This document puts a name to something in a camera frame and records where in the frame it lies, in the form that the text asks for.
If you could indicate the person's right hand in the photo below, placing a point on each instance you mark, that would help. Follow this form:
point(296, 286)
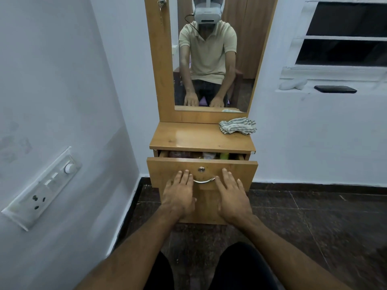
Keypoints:
point(234, 200)

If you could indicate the person's left hand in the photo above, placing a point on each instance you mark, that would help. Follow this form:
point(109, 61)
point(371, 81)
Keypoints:
point(178, 196)

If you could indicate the wooden drawer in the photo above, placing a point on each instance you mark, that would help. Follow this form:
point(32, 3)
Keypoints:
point(235, 172)

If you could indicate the clear box of pink tubes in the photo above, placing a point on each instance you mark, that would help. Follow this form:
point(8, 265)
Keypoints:
point(178, 154)

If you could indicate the neon green tube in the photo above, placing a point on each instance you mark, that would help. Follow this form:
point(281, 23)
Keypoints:
point(224, 156)

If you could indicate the striped green white cloth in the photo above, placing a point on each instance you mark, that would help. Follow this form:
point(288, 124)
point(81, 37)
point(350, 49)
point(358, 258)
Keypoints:
point(237, 126)

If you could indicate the person's right forearm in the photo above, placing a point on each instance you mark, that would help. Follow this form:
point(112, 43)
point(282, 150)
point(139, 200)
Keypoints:
point(287, 259)

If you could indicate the person's left forearm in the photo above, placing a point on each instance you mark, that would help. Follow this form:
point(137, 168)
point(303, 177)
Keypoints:
point(130, 256)

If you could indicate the person's legs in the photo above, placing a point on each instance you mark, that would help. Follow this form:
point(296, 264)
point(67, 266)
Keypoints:
point(242, 265)

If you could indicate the wooden dressing table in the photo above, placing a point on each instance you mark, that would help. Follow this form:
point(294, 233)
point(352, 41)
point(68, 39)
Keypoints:
point(196, 135)

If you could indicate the white object on sill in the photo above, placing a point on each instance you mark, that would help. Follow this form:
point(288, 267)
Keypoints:
point(291, 84)

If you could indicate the black phone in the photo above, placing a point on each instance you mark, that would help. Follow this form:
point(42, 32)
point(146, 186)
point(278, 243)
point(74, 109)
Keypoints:
point(335, 89)

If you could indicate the dressing table mirror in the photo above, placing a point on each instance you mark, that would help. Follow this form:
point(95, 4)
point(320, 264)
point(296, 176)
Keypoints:
point(257, 27)

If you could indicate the white framed window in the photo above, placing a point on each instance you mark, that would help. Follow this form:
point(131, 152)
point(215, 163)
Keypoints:
point(338, 42)

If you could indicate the silver key lock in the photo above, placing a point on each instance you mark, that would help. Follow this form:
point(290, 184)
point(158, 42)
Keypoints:
point(161, 1)

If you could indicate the white wall switch board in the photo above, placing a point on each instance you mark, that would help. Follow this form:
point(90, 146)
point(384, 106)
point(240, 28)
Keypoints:
point(42, 190)

